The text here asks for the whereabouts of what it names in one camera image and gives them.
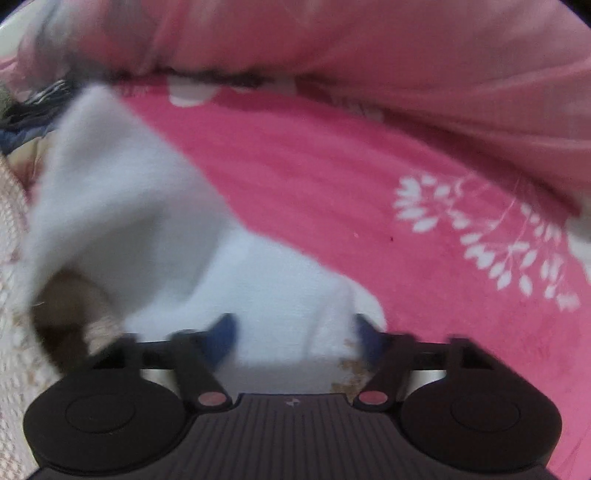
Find white garment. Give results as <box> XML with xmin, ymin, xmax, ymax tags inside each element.
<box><xmin>25</xmin><ymin>85</ymin><xmax>386</xmax><ymax>370</ymax></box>

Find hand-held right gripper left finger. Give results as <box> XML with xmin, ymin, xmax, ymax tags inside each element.
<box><xmin>90</xmin><ymin>314</ymin><xmax>238</xmax><ymax>409</ymax></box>

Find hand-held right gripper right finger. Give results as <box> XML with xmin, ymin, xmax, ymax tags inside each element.
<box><xmin>353</xmin><ymin>314</ymin><xmax>498</xmax><ymax>411</ymax></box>

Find pink floral bed sheet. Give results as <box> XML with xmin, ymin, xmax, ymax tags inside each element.
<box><xmin>115</xmin><ymin>78</ymin><xmax>591</xmax><ymax>480</ymax></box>

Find dark clothes pile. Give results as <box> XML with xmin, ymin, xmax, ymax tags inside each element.
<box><xmin>0</xmin><ymin>78</ymin><xmax>79</xmax><ymax>153</ymax></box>

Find brown cloth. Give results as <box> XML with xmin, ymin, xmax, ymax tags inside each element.
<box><xmin>30</xmin><ymin>270</ymin><xmax>123</xmax><ymax>370</ymax></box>

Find pink grey rolled quilt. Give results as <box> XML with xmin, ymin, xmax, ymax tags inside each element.
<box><xmin>18</xmin><ymin>0</ymin><xmax>591</xmax><ymax>217</ymax></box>

